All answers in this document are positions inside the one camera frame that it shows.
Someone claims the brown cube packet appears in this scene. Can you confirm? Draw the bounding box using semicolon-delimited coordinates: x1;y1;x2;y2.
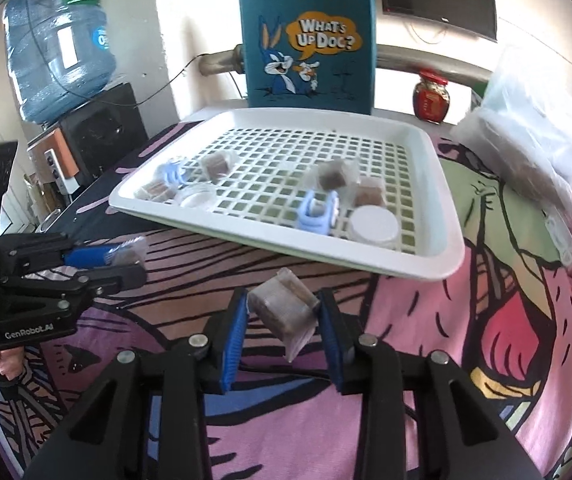
247;268;320;363

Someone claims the blue clip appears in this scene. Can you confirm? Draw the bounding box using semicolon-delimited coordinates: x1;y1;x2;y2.
156;158;190;188
295;190;339;235

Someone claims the person's left hand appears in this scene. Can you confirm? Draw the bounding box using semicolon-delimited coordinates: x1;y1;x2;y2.
0;347;24;380

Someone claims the white round lid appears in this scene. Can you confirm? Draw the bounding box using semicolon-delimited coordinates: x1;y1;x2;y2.
347;205;400;247

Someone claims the clear round dish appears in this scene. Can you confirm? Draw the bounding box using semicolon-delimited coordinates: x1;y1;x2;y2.
172;182;219;211

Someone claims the black speaker box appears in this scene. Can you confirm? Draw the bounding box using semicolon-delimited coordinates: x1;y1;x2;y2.
59;84;148;186

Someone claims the white perforated plastic tray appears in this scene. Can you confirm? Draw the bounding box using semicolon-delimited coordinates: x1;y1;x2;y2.
109;108;465;281

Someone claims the pink cartoon blanket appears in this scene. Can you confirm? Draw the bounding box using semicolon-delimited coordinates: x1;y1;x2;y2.
0;122;572;479

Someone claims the blue water jug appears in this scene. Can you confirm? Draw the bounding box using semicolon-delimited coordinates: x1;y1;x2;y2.
3;0;117;125

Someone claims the grey metal pipe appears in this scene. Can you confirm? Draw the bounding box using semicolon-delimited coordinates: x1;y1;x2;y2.
198;44;491;87

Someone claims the red glass jar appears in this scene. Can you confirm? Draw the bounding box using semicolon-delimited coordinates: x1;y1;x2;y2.
413;70;450;124

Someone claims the clear plastic bag bundle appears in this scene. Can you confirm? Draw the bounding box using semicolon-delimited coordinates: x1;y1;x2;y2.
451;72;572;273

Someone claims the teal cartoon tote bag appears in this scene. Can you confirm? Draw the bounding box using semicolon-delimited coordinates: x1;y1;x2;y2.
239;0;377;115

